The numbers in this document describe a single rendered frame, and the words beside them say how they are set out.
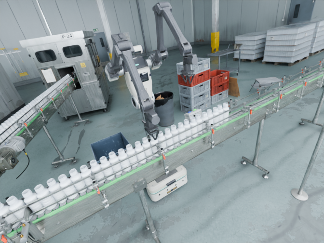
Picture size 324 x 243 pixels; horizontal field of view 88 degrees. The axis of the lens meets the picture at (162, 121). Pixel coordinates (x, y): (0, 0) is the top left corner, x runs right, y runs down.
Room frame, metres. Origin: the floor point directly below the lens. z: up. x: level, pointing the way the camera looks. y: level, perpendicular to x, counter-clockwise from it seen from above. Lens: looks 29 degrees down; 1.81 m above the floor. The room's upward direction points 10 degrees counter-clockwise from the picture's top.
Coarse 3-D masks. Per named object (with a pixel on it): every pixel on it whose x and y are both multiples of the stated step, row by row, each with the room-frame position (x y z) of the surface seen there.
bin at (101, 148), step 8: (112, 136) 1.44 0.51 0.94; (120, 136) 1.47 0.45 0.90; (96, 144) 1.37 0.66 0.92; (104, 144) 1.39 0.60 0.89; (112, 144) 1.43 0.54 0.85; (120, 144) 1.46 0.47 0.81; (96, 152) 1.35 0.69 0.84; (104, 152) 1.38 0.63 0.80; (96, 160) 1.16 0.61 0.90; (120, 200) 0.88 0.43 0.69
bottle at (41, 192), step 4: (40, 184) 0.69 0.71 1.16; (36, 188) 0.68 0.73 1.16; (40, 188) 0.67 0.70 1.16; (44, 188) 0.69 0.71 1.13; (40, 192) 0.66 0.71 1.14; (44, 192) 0.67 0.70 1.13; (48, 192) 0.68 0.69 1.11; (36, 196) 0.66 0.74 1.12; (40, 196) 0.65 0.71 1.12; (52, 196) 0.68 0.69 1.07; (44, 200) 0.65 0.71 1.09; (48, 200) 0.66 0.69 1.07; (52, 200) 0.67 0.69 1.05; (44, 204) 0.65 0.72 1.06; (48, 204) 0.65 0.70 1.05; (56, 204) 0.67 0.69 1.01; (48, 208) 0.65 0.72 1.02; (52, 208) 0.65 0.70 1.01
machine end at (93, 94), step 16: (80, 32) 4.29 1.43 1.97; (32, 48) 4.18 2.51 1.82; (48, 48) 4.22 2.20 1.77; (64, 48) 4.26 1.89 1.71; (80, 48) 4.30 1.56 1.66; (96, 48) 5.79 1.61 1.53; (48, 64) 4.21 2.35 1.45; (64, 64) 4.27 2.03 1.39; (80, 64) 4.29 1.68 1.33; (96, 64) 4.88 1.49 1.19; (80, 80) 4.28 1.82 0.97; (96, 80) 4.34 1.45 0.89; (80, 96) 4.26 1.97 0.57; (96, 96) 4.31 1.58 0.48; (64, 112) 4.19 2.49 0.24; (80, 112) 4.25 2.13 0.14
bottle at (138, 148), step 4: (136, 144) 0.91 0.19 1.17; (140, 144) 0.93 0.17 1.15; (136, 148) 0.91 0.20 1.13; (140, 148) 0.91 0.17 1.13; (136, 152) 0.91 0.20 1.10; (144, 152) 0.93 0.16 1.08; (136, 156) 0.92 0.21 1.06; (140, 156) 0.90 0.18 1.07; (144, 156) 0.91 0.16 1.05; (144, 160) 0.91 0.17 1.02
